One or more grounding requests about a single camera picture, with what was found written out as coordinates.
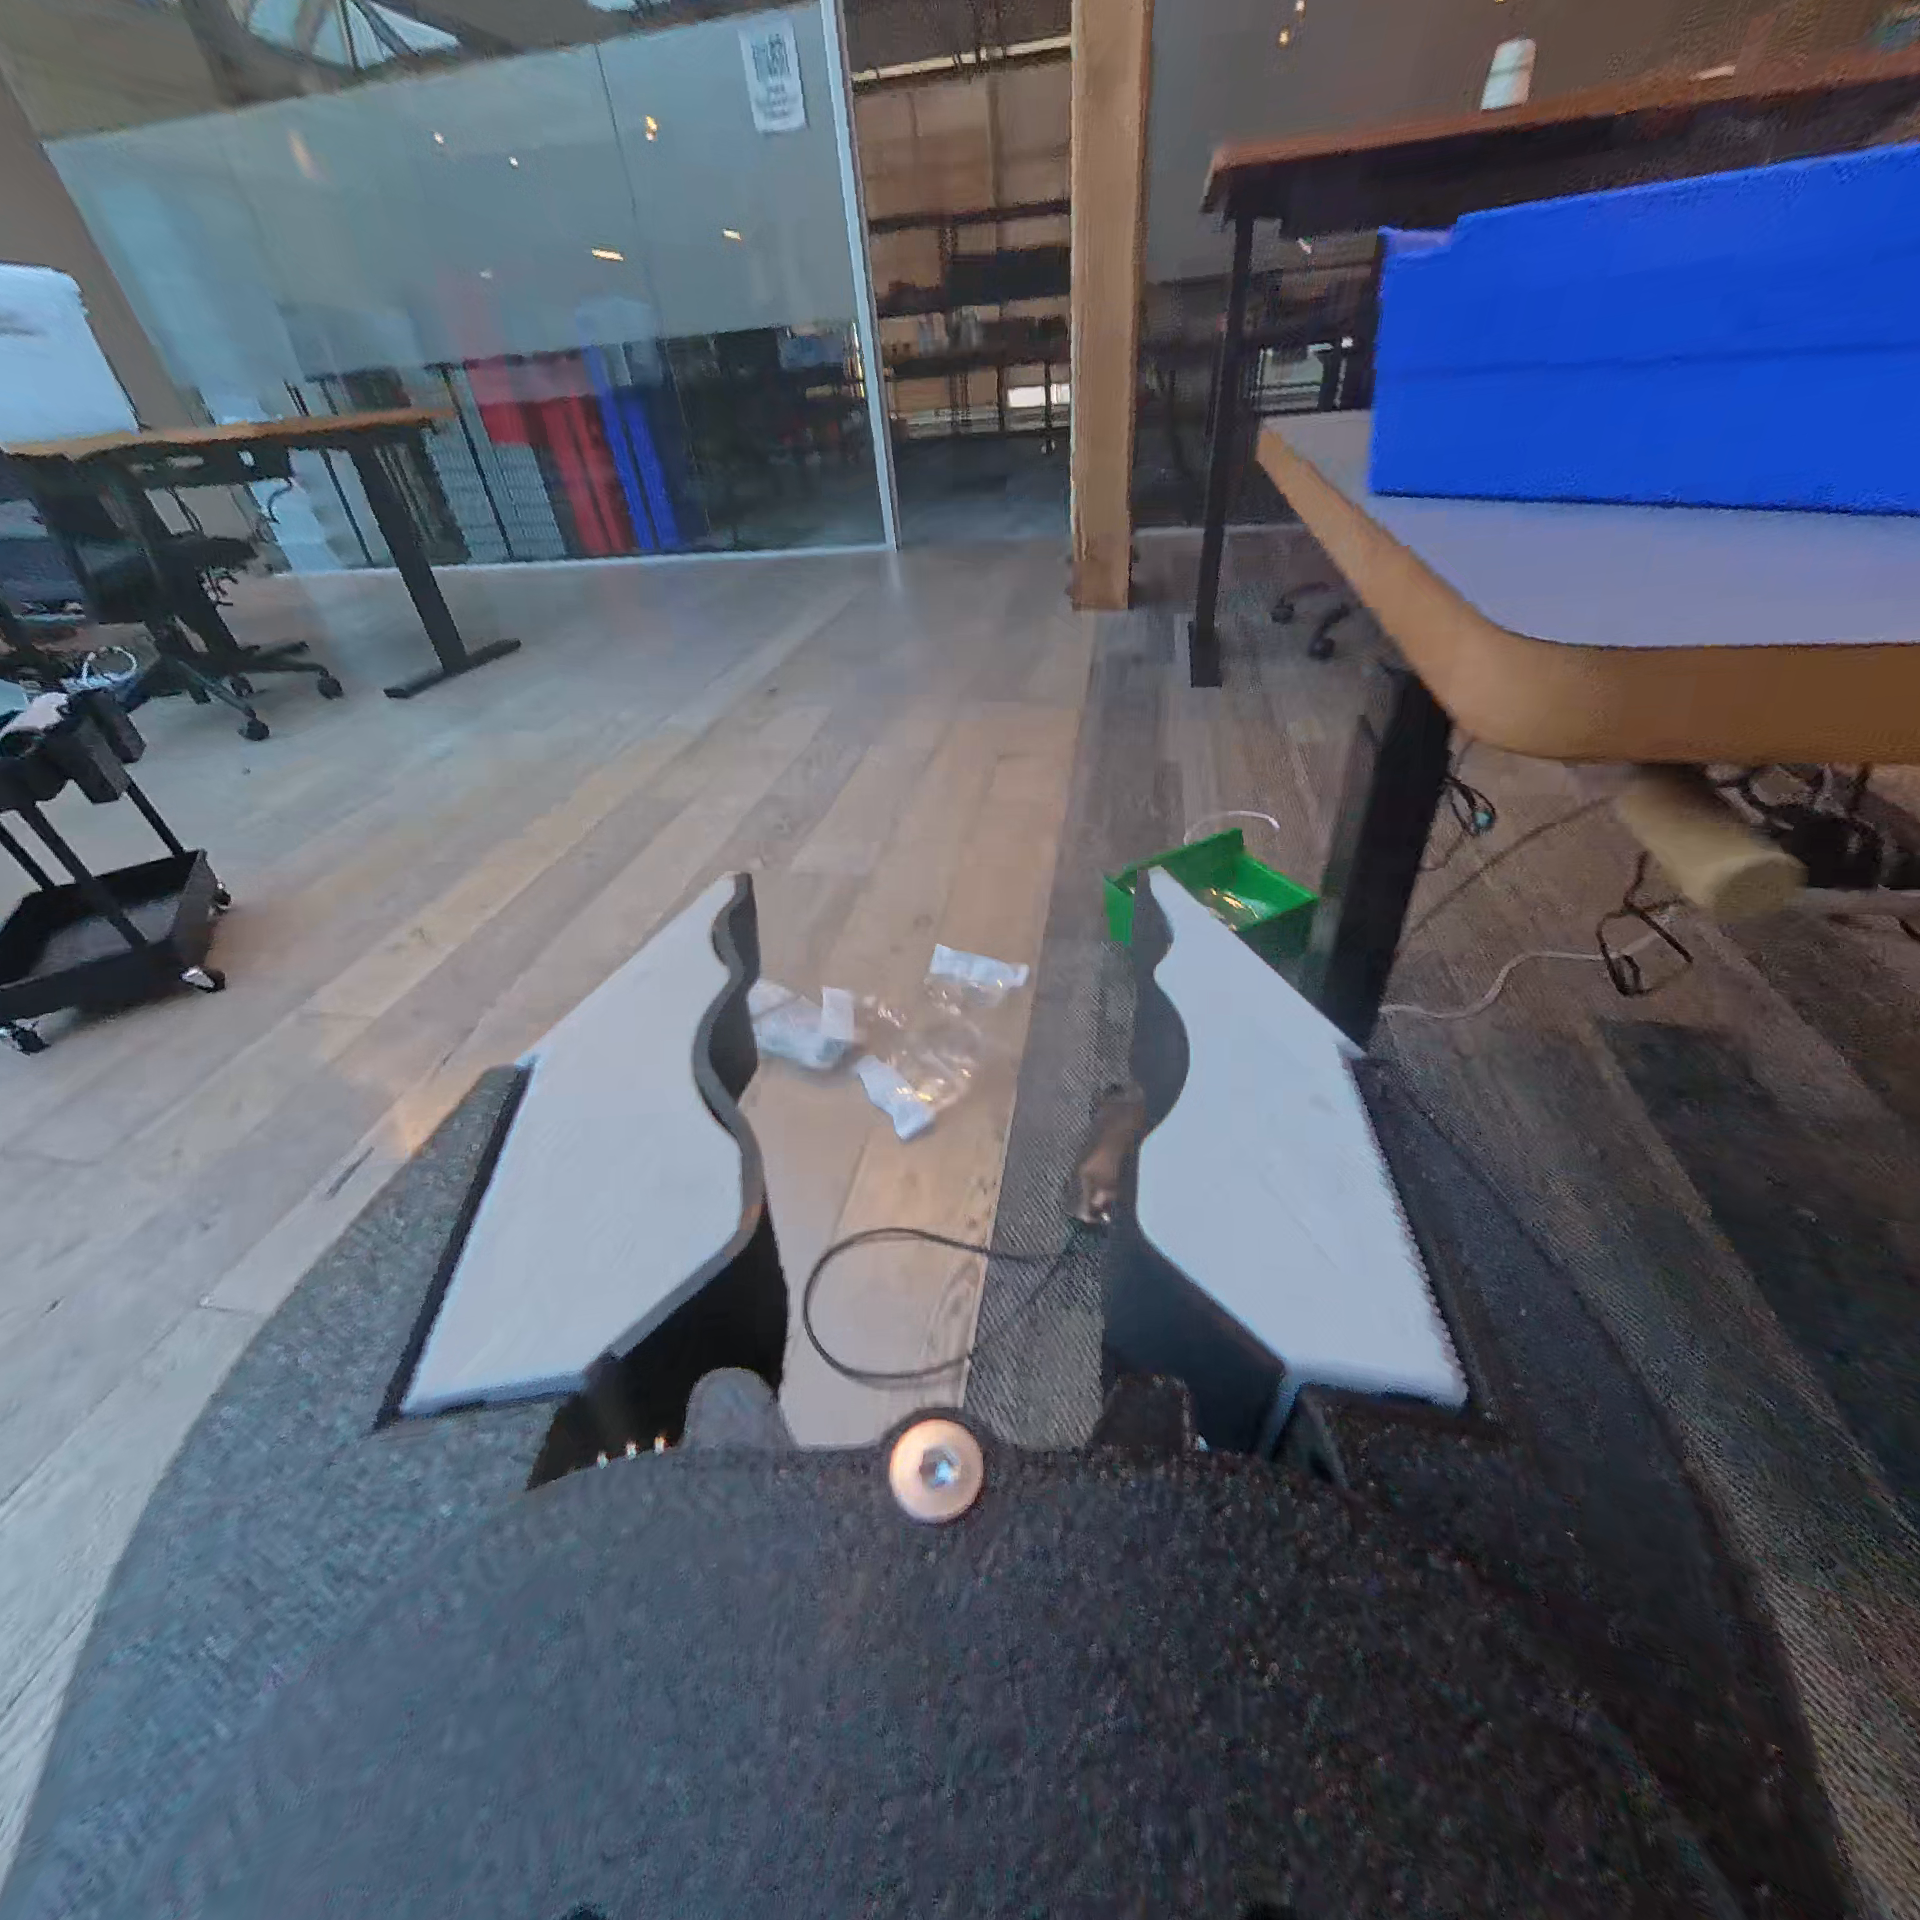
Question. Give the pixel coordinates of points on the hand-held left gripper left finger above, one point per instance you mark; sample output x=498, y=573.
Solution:
x=586, y=1200

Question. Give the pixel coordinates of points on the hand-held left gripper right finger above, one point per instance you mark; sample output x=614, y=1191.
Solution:
x=1290, y=1200

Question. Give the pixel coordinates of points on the green plastic storage bin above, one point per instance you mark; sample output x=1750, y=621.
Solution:
x=1244, y=901

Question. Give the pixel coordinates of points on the clear bubble wrap bag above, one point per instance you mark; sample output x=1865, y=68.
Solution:
x=930, y=1043

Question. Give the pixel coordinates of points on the wooden top desk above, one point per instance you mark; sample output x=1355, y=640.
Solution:
x=224, y=436

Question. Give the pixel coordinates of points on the brown top desk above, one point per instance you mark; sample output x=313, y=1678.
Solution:
x=1349, y=166

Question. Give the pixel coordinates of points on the small clear plastic bag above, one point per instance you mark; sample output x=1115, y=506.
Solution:
x=796, y=1027
x=900, y=1102
x=973, y=968

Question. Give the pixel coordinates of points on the black utility cart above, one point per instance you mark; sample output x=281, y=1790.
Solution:
x=106, y=946

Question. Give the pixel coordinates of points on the beige cylinder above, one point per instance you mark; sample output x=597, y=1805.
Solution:
x=1710, y=850

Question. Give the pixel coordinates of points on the black office chair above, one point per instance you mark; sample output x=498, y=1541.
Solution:
x=165, y=571

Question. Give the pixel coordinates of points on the blue plastic storage bin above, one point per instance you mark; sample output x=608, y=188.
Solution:
x=1651, y=331

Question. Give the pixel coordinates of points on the white paper sign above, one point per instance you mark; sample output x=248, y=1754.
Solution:
x=776, y=77

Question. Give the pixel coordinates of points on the wooden post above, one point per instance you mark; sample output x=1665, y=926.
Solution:
x=1108, y=301

